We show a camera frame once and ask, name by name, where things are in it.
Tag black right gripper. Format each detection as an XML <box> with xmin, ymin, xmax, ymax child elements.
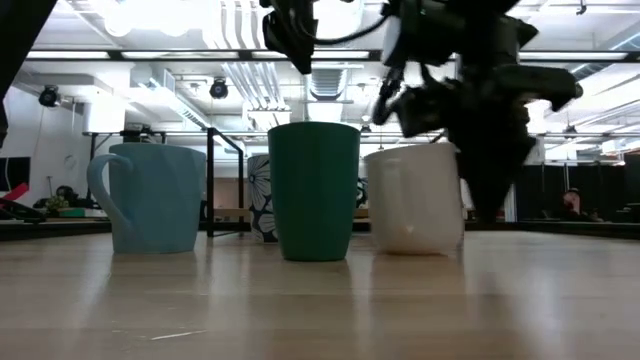
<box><xmin>394</xmin><ymin>0</ymin><xmax>584</xmax><ymax>222</ymax></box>

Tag teal green handleless cup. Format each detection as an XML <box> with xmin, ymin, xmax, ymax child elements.
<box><xmin>267</xmin><ymin>121</ymin><xmax>361</xmax><ymax>262</ymax></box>

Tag navy white floral mug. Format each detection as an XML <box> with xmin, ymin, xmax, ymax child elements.
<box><xmin>246</xmin><ymin>153</ymin><xmax>279</xmax><ymax>245</ymax></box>

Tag light blue mug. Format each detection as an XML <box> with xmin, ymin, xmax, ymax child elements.
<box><xmin>86</xmin><ymin>142</ymin><xmax>207</xmax><ymax>255</ymax></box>

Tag black partition panels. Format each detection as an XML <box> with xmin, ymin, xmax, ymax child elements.
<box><xmin>514</xmin><ymin>162</ymin><xmax>640</xmax><ymax>224</ymax></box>

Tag person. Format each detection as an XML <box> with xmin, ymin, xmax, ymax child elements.
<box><xmin>558</xmin><ymin>187</ymin><xmax>604</xmax><ymax>223</ymax></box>
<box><xmin>53</xmin><ymin>184</ymin><xmax>84</xmax><ymax>209</ymax></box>

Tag black ceiling spotlight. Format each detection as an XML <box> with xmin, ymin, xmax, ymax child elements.
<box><xmin>208</xmin><ymin>77</ymin><xmax>230</xmax><ymax>101</ymax></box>
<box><xmin>38</xmin><ymin>84</ymin><xmax>61</xmax><ymax>109</ymax></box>

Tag red flat object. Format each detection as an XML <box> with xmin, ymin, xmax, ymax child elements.
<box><xmin>0</xmin><ymin>182</ymin><xmax>30</xmax><ymax>206</ymax></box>

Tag ribbed silver air duct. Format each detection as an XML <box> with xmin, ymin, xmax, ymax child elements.
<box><xmin>307</xmin><ymin>67</ymin><xmax>350</xmax><ymax>101</ymax></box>

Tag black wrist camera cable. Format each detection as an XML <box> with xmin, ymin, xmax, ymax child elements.
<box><xmin>308</xmin><ymin>14</ymin><xmax>390</xmax><ymax>47</ymax></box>

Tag black aluminium table frame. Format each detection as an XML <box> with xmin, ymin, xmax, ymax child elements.
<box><xmin>0</xmin><ymin>218</ymin><xmax>640</xmax><ymax>242</ymax></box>

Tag dark wall monitor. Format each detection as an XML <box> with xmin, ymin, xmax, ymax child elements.
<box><xmin>0</xmin><ymin>156</ymin><xmax>32</xmax><ymax>193</ymax></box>

